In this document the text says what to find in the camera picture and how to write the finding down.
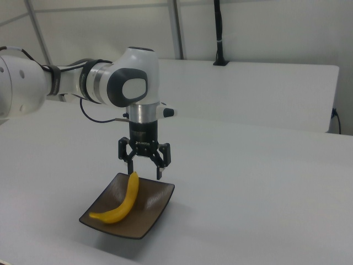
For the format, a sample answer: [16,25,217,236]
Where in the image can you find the black power cable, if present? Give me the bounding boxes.
[331,107,343,135]

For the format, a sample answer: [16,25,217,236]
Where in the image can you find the yellow banana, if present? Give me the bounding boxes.
[88,171,140,225]

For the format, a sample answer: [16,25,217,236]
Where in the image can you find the dark robot arm cable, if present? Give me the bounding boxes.
[79,97,131,123]

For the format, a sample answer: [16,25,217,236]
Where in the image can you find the brown square ceramic plate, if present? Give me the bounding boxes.
[78,172,176,240]

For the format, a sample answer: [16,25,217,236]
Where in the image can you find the black velcro strap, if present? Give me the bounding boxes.
[48,65,62,97]

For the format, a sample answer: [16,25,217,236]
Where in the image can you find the black camera stand pole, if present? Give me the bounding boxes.
[212,0,230,67]

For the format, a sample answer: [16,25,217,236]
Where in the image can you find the slanted grey metal partition post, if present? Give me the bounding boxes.
[24,0,54,67]

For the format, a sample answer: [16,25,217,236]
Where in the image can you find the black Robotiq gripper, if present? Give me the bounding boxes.
[117,120,172,181]

